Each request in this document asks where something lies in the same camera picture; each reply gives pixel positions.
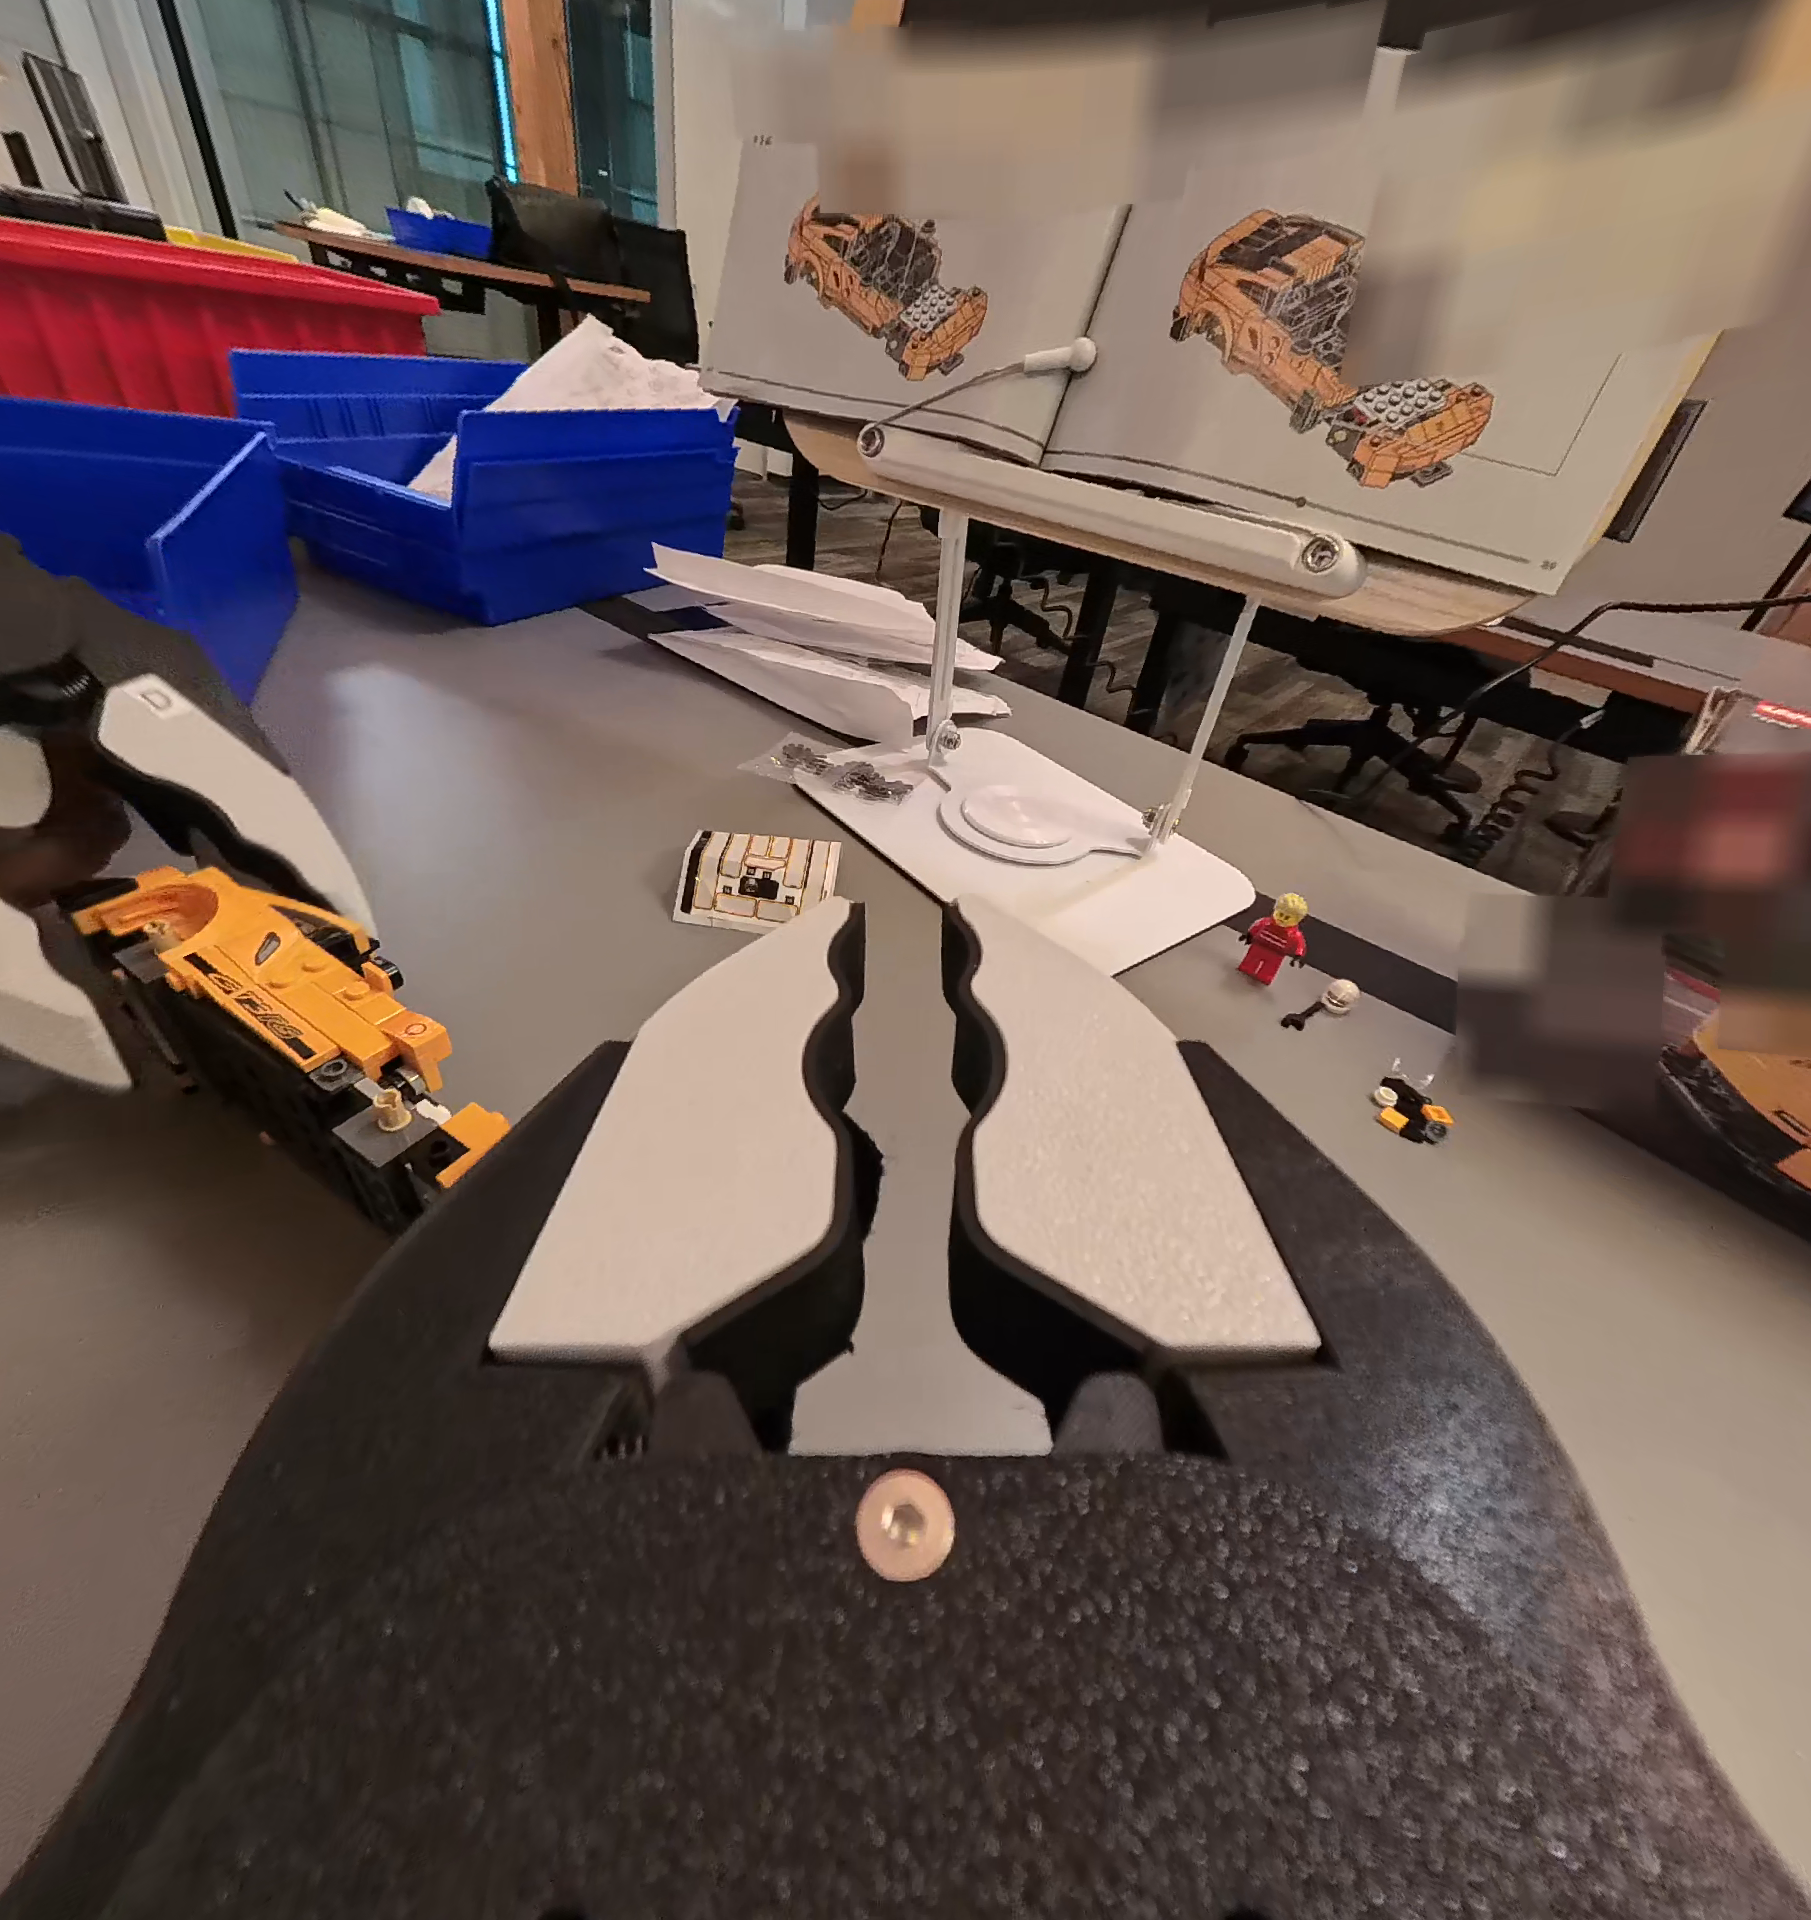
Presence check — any open instruction booklet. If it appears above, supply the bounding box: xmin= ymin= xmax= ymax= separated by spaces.
xmin=700 ymin=142 xmax=1719 ymax=597

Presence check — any grey desk with wooden edge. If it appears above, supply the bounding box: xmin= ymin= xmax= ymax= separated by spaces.
xmin=1447 ymin=611 xmax=1754 ymax=720

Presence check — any small orange black lego cluster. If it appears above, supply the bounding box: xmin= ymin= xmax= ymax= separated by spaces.
xmin=1372 ymin=1057 xmax=1454 ymax=1146

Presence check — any yellow lego car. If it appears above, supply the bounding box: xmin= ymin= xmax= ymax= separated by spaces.
xmin=74 ymin=867 xmax=513 ymax=1235

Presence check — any brown wooden desk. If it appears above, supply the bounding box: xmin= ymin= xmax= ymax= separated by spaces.
xmin=275 ymin=217 xmax=651 ymax=354

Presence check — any red plastic bin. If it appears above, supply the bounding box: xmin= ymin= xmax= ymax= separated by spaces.
xmin=0 ymin=210 xmax=442 ymax=420

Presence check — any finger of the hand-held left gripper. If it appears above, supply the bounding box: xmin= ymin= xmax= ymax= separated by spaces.
xmin=0 ymin=781 xmax=139 ymax=1091
xmin=87 ymin=675 xmax=381 ymax=964

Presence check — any lego set box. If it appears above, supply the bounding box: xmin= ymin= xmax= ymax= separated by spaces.
xmin=1579 ymin=961 xmax=1811 ymax=1278

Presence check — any crumpled white paper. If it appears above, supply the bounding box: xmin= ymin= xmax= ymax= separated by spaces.
xmin=412 ymin=316 xmax=721 ymax=497

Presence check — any white sticker sheet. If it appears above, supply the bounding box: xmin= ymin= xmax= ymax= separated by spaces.
xmin=672 ymin=828 xmax=845 ymax=936

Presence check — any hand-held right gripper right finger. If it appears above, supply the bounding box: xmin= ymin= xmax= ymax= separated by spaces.
xmin=939 ymin=896 xmax=1326 ymax=1452

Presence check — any black cable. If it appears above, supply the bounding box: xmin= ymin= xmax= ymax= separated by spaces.
xmin=1447 ymin=582 xmax=1811 ymax=746

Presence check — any blue plastic bin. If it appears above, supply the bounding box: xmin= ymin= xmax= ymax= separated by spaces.
xmin=230 ymin=348 xmax=743 ymax=629
xmin=0 ymin=393 xmax=299 ymax=707

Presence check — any red lego minifigure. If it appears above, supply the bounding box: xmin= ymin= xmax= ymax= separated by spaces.
xmin=1238 ymin=892 xmax=1312 ymax=987

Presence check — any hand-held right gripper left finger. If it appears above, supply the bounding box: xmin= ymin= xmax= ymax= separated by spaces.
xmin=484 ymin=898 xmax=869 ymax=1452

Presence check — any clear bag of dark parts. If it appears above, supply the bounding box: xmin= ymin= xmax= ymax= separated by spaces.
xmin=740 ymin=732 xmax=914 ymax=804

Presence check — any black office chair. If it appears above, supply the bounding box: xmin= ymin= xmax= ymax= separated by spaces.
xmin=484 ymin=177 xmax=697 ymax=362

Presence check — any black chair base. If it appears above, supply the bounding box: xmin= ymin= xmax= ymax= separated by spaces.
xmin=1220 ymin=697 xmax=1493 ymax=842

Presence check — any person's left hand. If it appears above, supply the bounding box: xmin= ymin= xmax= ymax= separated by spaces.
xmin=35 ymin=749 xmax=143 ymax=901

